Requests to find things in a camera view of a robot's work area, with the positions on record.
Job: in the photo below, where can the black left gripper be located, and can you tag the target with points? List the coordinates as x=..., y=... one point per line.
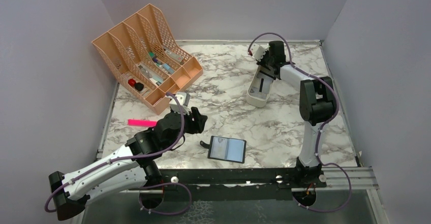
x=197, y=125

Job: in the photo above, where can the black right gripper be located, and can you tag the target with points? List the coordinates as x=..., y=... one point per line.
x=260, y=63

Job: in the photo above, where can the black leather card holder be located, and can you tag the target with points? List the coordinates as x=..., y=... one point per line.
x=226, y=149

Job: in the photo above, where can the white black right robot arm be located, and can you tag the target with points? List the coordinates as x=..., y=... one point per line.
x=318, y=104

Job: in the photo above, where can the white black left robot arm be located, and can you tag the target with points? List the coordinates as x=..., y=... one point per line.
x=130, y=166

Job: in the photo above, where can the cream oblong plastic tray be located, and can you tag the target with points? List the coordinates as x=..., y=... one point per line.
x=254, y=101

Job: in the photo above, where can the teal pens in organizer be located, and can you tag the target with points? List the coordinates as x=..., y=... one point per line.
x=160, y=64

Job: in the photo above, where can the pink rectangular bar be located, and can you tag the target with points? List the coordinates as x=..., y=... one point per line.
x=141, y=123

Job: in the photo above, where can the black round item in organizer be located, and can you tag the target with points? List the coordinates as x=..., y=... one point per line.
x=139, y=86

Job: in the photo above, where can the grey device in organizer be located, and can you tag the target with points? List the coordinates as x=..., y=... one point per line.
x=178, y=58

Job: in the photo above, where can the red round item in organizer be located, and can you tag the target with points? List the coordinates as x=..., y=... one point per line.
x=131, y=82

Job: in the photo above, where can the peach plastic file organizer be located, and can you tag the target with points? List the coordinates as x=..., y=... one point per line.
x=125, y=47

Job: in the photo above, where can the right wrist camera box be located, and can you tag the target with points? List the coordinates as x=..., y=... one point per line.
x=257, y=51

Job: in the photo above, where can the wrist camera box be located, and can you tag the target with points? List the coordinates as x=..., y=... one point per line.
x=257, y=51
x=183, y=102

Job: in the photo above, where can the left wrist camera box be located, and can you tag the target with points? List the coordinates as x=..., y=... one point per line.
x=183, y=102

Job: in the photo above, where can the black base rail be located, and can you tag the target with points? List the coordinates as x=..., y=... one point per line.
x=234, y=184

